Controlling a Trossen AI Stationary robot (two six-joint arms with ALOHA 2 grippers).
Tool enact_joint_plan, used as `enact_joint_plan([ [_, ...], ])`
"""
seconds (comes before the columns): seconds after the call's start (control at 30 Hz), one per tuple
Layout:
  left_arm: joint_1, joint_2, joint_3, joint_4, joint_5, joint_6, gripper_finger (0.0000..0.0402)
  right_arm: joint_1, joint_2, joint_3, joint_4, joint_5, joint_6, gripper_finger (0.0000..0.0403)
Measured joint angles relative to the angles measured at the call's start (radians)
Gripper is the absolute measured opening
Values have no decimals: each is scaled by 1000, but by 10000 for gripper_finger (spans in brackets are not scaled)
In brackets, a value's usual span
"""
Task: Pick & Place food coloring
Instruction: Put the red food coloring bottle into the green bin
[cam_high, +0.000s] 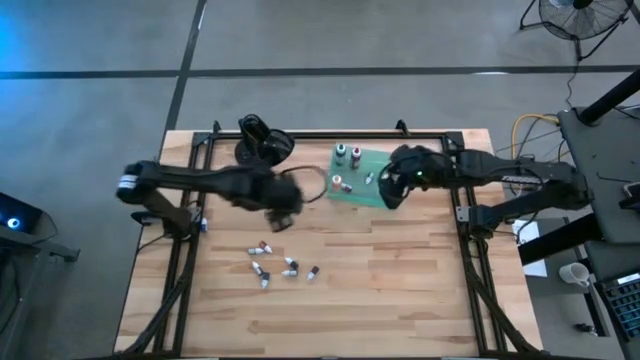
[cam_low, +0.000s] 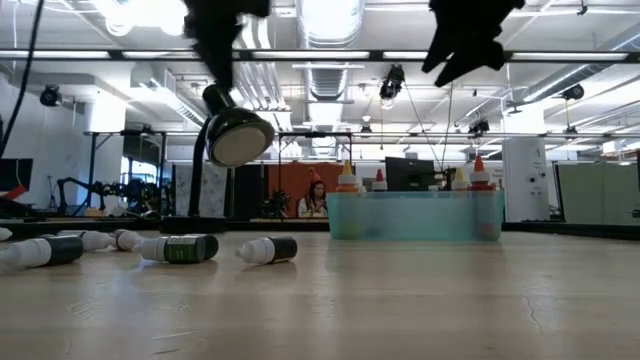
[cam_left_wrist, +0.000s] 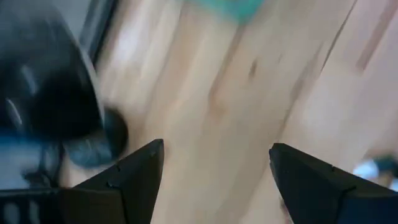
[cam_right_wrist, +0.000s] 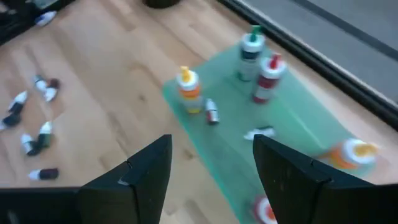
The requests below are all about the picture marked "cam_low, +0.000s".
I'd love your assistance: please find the large yellow food coloring bottle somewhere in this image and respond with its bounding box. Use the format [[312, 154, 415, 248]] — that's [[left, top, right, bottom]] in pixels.
[[334, 159, 367, 240]]

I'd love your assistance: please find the teal translucent plastic bin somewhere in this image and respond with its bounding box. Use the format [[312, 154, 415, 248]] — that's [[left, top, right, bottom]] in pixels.
[[326, 189, 506, 242]]

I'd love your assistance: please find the black computer monitor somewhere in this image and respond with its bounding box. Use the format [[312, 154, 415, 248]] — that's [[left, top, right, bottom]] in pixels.
[[384, 156, 437, 192]]

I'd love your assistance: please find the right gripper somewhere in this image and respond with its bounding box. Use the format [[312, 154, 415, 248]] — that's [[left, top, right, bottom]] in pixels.
[[421, 0, 526, 88]]

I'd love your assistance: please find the black overhead camera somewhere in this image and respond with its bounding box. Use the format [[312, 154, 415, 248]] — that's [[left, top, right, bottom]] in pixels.
[[378, 64, 406, 101]]

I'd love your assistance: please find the orange partition panel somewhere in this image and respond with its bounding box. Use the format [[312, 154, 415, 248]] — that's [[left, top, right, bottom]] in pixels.
[[267, 162, 346, 219]]

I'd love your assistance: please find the large red bottle orange cap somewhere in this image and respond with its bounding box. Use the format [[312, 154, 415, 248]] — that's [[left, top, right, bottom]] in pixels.
[[468, 154, 495, 240]]

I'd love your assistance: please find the white pillar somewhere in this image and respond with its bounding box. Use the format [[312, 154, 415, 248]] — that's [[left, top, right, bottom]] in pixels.
[[502, 137, 551, 222]]

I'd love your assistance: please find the small red object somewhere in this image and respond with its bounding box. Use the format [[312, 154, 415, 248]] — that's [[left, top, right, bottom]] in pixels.
[[0, 183, 27, 202]]

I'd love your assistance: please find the small green label dropper bottle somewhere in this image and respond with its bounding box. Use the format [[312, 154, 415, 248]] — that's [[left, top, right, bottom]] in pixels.
[[135, 233, 220, 265]]

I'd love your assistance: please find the person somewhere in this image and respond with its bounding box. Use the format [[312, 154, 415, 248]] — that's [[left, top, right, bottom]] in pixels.
[[297, 168, 330, 219]]

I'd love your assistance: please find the silver ceiling ventilation duct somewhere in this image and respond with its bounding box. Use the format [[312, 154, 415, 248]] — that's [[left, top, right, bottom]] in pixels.
[[295, 0, 367, 101]]

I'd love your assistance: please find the black wall monitor screen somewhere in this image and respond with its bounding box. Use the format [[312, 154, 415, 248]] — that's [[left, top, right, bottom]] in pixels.
[[0, 158, 34, 192]]

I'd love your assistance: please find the black aluminium table frame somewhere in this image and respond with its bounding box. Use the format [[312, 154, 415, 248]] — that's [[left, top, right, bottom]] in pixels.
[[0, 217, 640, 242]]

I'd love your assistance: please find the small black label dropper bottle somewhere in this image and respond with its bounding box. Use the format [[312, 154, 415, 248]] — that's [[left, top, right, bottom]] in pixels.
[[234, 235, 299, 266], [0, 235, 85, 270]]

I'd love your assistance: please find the grey-green divider panel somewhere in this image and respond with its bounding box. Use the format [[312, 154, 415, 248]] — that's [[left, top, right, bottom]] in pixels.
[[554, 162, 640, 226]]

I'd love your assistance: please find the black overhead frame bar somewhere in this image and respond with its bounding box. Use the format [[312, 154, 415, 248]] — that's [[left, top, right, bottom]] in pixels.
[[0, 48, 640, 63]]

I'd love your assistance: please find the black desk lamp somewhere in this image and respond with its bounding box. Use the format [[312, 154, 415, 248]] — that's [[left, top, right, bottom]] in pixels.
[[159, 83, 276, 235]]

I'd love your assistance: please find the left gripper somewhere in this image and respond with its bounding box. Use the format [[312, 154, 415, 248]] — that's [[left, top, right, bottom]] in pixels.
[[182, 0, 271, 91]]

